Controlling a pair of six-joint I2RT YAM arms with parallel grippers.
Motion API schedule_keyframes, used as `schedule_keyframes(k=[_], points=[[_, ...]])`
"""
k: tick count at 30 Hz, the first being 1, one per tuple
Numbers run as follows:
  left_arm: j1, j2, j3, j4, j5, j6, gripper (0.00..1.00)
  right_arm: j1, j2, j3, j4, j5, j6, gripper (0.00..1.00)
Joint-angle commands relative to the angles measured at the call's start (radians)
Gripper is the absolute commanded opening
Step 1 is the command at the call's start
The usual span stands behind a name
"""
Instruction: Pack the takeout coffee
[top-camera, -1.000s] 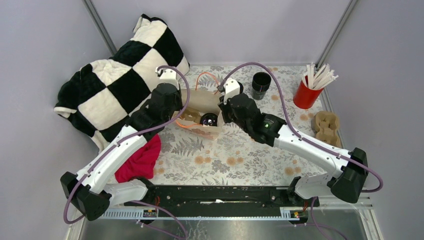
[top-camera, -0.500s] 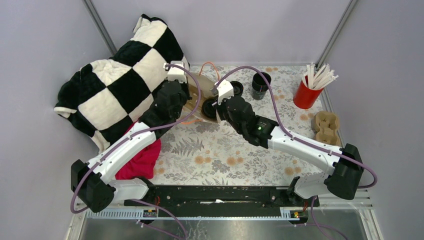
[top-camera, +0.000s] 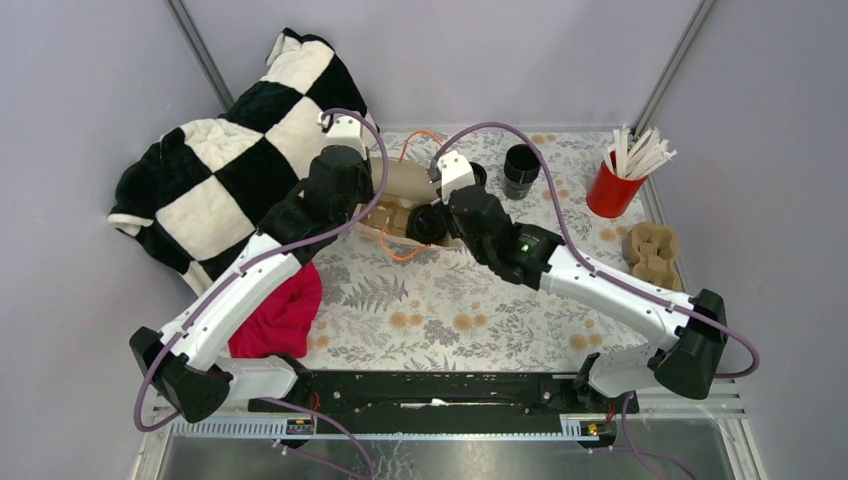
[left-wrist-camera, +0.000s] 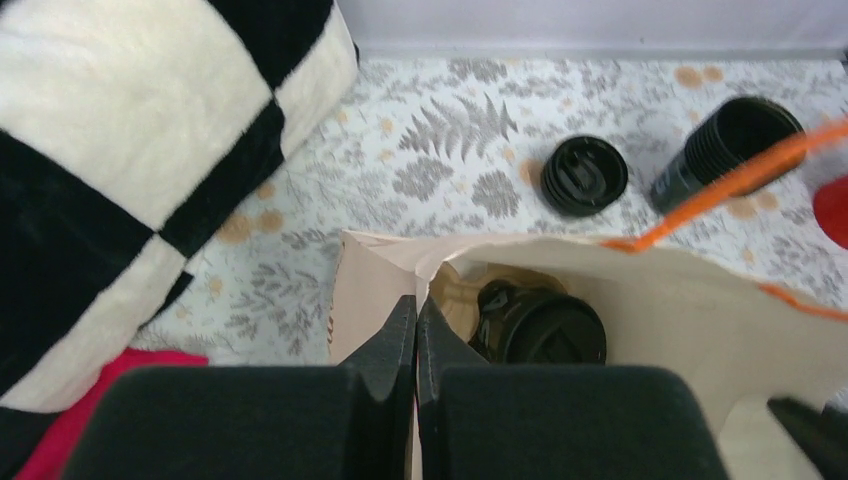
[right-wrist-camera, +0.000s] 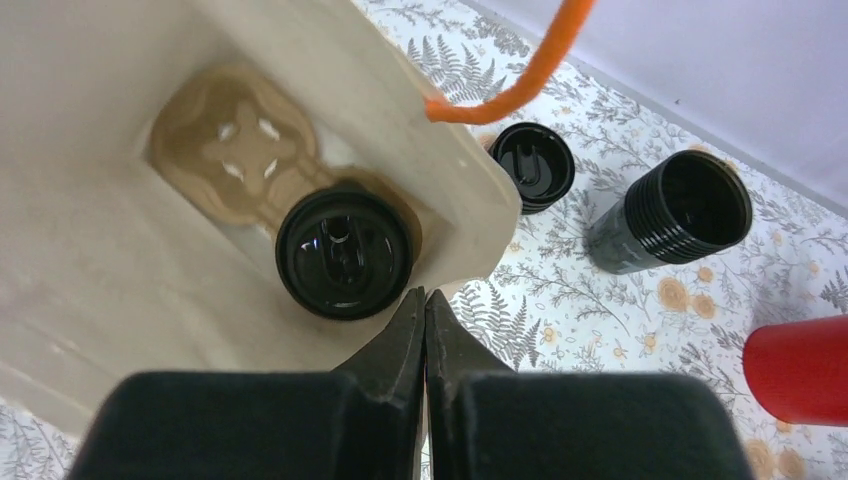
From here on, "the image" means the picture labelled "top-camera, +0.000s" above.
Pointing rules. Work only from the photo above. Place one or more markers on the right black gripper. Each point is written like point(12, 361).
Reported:
point(454, 232)

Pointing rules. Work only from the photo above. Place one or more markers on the black cup lid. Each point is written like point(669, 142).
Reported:
point(427, 224)

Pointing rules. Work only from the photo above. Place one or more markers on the peach paper bag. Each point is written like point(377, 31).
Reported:
point(408, 184)

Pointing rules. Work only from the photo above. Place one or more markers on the single brown cup carrier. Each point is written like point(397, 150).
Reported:
point(391, 217)

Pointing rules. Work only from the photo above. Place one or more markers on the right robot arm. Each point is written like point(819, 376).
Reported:
point(684, 341)

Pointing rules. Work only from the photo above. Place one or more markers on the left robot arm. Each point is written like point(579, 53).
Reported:
point(183, 360)

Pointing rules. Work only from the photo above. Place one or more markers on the stack of black lids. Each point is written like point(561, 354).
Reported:
point(479, 173)

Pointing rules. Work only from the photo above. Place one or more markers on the stack of black cups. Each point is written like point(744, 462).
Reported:
point(520, 169)

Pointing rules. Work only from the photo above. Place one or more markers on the floral tablecloth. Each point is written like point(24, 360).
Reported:
point(444, 311)

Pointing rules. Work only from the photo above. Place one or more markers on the red cup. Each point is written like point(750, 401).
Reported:
point(609, 195)

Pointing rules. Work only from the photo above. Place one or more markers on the white paper straws bundle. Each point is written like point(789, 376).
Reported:
point(637, 159)

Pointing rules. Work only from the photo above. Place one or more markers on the brown cardboard cup carrier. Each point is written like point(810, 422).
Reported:
point(652, 250)

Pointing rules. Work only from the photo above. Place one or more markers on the red cloth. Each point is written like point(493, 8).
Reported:
point(282, 322)

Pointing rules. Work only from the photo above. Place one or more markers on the black white checkered blanket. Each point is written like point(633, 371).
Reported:
point(195, 196)

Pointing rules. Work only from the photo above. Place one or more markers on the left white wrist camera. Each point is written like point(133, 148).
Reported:
point(343, 130)

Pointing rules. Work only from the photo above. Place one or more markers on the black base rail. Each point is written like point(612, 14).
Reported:
point(421, 402)

